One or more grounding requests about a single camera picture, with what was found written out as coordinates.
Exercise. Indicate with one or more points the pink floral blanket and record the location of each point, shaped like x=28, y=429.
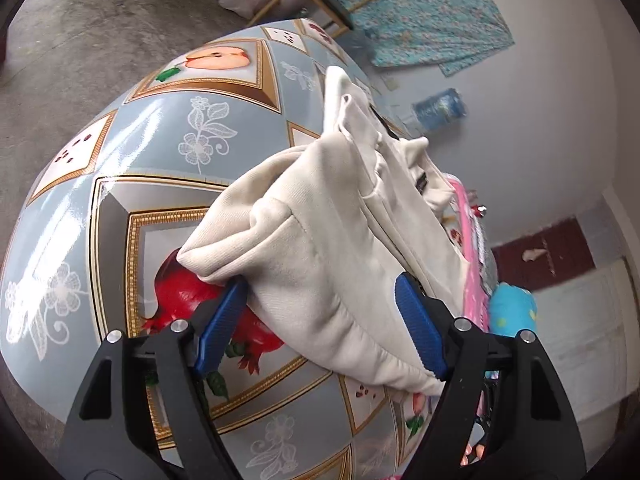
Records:
x=475, y=280

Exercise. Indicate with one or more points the dark red door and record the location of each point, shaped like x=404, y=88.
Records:
x=550, y=260

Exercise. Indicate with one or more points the fruit-print tablecloth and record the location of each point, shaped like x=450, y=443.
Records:
x=150, y=200

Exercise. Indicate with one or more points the beige jacket with black trim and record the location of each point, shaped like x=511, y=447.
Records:
x=310, y=260

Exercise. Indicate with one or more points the white wardrobe door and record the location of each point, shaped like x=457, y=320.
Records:
x=585, y=340

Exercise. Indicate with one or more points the blue water dispenser bottle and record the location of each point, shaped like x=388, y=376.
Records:
x=440, y=107

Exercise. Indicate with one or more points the blue floral cloth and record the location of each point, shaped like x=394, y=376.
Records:
x=440, y=15

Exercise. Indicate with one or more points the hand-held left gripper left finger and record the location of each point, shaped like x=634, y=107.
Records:
x=222, y=325

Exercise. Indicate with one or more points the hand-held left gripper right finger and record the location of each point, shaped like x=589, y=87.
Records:
x=420, y=330

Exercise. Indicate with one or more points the red thermos bottle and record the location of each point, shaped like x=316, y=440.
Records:
x=481, y=209

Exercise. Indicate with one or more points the blue dotted pillow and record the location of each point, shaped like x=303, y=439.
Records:
x=515, y=310

